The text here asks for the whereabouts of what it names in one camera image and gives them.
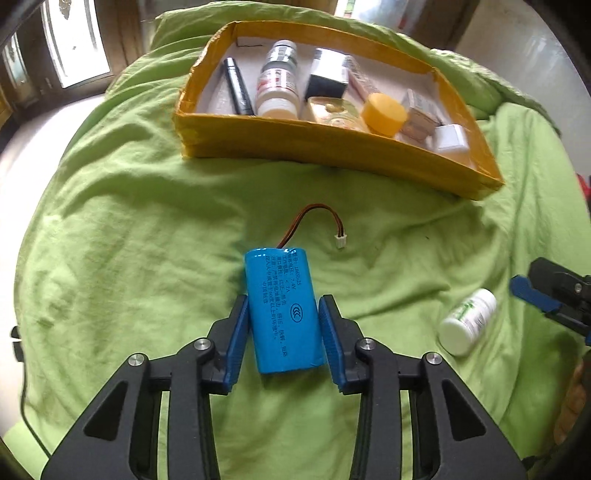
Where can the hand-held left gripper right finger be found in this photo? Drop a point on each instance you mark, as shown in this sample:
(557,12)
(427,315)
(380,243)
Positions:
(332,346)

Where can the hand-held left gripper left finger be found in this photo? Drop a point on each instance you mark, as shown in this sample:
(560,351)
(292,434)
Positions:
(238,341)

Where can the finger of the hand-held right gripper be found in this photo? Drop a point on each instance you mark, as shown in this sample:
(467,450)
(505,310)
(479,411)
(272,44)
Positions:
(526,288)
(570,323)

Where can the blue battery pack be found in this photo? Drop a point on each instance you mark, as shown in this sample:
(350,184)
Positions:
(284,314)

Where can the white bottle green print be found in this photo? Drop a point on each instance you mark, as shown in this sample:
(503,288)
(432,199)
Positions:
(466,323)

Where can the white rectangular plastic box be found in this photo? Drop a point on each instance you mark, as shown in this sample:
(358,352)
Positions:
(451,138)

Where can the small square medicine carton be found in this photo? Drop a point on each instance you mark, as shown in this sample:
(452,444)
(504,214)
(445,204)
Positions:
(418,117)

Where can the yellow cardboard box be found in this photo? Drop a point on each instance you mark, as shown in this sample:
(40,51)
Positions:
(323,143)

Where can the yellow lidded jar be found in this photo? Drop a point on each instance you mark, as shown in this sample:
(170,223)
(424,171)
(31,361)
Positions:
(383,115)

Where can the pale yellow plastic case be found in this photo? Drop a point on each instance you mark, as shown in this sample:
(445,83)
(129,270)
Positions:
(332,110)

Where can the white pill bottle red label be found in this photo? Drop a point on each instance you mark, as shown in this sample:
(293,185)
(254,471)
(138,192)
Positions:
(276,92)

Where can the black marker purple tip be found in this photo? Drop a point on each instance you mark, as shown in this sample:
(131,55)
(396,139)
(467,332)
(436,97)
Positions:
(238,85)

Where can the white ointment tube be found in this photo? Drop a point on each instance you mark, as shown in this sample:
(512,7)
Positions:
(362,83)

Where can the blue and white medicine carton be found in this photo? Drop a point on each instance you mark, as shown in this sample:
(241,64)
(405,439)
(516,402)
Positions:
(328,76)

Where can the white bottle with dark cap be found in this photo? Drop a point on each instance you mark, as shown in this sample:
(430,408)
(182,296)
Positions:
(282,50)

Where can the person's right hand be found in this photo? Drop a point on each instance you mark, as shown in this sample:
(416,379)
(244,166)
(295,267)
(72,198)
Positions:
(575,406)

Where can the green blanket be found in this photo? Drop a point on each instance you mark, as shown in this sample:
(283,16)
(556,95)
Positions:
(138,230)

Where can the floral green pillow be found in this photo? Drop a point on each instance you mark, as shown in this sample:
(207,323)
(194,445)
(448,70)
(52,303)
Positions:
(485,78)

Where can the wooden leaded glass door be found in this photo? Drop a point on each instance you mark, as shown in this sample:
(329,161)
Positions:
(14,60)
(76,46)
(369,9)

